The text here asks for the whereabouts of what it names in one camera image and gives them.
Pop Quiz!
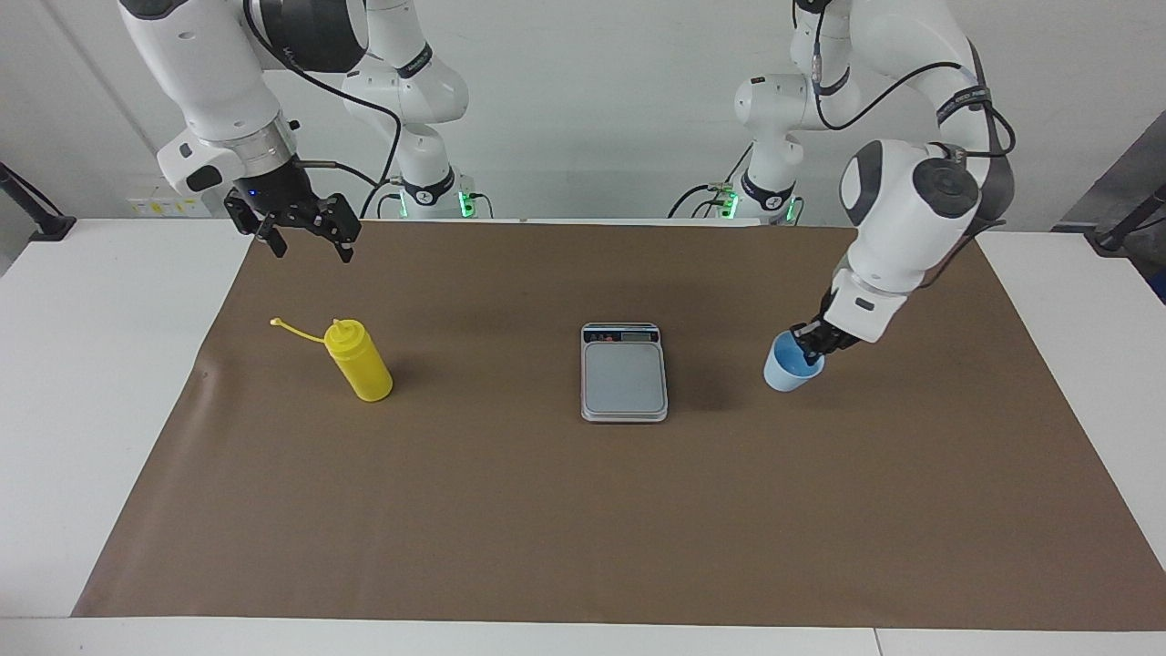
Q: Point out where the black base cable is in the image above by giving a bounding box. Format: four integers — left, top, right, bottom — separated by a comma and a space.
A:
668, 144, 755, 220

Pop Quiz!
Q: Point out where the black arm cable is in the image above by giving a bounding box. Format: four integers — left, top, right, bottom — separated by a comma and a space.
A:
809, 0, 1017, 292
239, 0, 404, 220

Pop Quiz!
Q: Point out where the black clamp mount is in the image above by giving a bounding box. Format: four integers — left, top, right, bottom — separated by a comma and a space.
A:
0, 162, 77, 242
1084, 182, 1166, 253

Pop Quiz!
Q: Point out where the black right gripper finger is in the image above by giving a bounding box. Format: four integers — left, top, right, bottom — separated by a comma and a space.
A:
224, 196, 289, 259
301, 193, 363, 264

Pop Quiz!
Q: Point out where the brown paper mat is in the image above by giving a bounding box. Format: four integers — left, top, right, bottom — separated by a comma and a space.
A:
71, 219, 1166, 631

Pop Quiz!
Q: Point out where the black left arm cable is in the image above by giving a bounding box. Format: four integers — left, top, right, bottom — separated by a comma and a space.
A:
809, 0, 1017, 292

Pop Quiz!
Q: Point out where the silver digital kitchen scale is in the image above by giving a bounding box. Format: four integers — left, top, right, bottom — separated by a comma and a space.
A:
580, 322, 670, 425

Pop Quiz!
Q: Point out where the light blue plastic cup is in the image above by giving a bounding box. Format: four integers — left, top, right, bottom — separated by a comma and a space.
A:
763, 330, 826, 393

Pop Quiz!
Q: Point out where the white wall power outlet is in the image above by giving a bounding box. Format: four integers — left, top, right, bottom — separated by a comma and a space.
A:
126, 187, 212, 218

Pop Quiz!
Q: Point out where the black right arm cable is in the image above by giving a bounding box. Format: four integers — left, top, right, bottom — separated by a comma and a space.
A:
239, 0, 404, 220

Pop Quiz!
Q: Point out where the yellow squeeze bottle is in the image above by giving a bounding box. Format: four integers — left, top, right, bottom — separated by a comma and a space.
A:
270, 316, 394, 403

